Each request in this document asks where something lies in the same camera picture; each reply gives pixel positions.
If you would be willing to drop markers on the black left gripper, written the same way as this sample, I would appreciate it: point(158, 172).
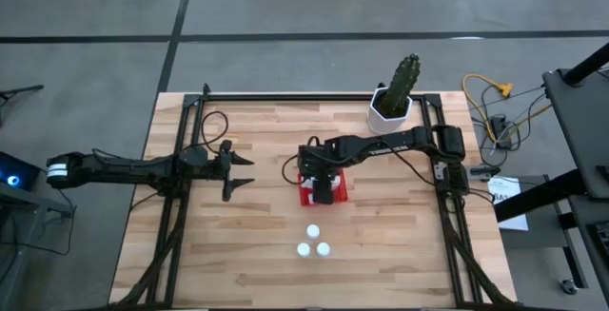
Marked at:
point(227, 170)

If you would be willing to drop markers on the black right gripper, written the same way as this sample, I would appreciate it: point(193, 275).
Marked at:
point(321, 159)

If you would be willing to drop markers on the red plastic basket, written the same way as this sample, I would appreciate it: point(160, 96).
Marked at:
point(340, 197)

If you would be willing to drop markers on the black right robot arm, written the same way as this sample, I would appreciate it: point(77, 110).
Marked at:
point(395, 142)

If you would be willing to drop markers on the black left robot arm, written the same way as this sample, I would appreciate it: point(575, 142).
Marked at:
point(119, 168)

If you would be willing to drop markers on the white hexagonal plant pot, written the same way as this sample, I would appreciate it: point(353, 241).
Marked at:
point(385, 125)

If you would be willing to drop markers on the tall green cactus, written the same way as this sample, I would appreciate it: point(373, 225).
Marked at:
point(404, 83)

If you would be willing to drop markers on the white paper sheet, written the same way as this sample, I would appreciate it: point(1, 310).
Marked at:
point(504, 189)

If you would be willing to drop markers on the black power adapter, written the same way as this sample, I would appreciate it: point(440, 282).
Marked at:
point(500, 132)

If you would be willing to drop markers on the grey metal stand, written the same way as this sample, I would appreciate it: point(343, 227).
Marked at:
point(28, 200)

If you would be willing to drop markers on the computer with blue light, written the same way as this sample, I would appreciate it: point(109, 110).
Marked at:
point(19, 168)

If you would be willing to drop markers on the black tripod leg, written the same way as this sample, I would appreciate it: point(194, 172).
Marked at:
point(24, 90)

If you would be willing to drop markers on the caster wheel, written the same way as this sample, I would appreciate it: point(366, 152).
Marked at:
point(569, 286)

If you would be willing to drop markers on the black desk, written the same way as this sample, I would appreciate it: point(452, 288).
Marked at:
point(580, 125)

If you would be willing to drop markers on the black upright pole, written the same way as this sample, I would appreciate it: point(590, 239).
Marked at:
point(590, 64)

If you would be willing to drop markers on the black aluminium table frame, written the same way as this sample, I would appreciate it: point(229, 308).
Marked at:
point(309, 97)

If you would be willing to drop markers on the silver mounting bracket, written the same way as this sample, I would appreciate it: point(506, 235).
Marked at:
point(440, 172)

